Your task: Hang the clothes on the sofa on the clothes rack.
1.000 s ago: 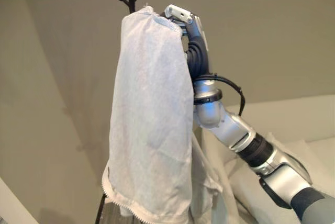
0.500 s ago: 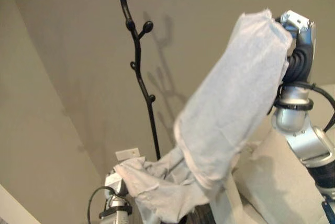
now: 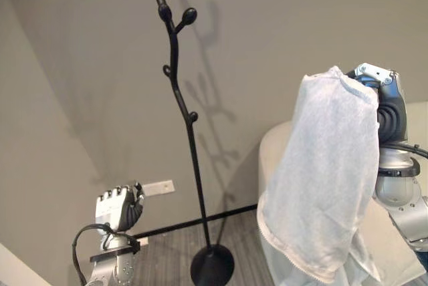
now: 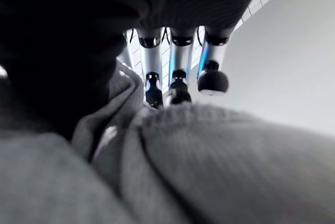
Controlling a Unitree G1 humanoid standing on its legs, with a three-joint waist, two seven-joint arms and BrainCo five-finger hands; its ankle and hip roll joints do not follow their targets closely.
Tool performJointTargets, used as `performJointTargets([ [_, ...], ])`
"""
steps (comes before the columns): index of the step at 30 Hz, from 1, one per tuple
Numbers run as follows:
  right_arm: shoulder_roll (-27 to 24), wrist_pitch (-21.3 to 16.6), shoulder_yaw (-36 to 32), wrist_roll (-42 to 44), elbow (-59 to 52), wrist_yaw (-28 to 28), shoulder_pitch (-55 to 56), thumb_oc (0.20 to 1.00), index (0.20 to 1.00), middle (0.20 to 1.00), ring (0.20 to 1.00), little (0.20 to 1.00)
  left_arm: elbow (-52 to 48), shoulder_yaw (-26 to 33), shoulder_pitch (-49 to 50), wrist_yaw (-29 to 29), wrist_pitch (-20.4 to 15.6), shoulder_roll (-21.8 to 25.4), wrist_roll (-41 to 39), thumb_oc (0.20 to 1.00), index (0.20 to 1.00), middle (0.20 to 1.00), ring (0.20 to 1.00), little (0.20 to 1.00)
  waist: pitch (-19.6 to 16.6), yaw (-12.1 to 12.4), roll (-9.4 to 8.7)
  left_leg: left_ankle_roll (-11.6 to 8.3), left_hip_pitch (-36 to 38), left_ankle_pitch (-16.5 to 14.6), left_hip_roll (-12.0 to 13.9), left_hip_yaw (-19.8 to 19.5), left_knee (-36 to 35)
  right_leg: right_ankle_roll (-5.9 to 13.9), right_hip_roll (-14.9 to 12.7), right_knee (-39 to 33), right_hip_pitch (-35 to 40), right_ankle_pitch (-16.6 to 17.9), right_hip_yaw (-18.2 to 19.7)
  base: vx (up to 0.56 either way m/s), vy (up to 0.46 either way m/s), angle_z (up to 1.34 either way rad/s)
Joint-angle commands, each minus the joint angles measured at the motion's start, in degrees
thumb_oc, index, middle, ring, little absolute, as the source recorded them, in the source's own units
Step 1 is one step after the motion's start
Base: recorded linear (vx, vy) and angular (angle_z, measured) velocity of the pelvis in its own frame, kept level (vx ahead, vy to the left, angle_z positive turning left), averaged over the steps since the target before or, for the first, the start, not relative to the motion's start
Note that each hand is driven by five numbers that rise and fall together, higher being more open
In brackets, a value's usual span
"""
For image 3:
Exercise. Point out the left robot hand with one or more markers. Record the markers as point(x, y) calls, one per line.
point(112, 210)

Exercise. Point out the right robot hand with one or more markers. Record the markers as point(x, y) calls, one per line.
point(391, 112)

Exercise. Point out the white cloth garment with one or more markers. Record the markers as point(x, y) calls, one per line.
point(321, 179)

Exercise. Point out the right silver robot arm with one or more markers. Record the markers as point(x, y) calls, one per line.
point(399, 192)

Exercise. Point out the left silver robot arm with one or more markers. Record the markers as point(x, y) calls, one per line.
point(112, 261)

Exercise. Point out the black branch-shaped clothes rack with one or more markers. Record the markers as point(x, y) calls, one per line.
point(187, 122)

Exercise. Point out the beige sofa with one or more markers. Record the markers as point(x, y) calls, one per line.
point(378, 242)

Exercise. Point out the white wall socket plate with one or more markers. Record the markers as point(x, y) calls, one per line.
point(157, 188)

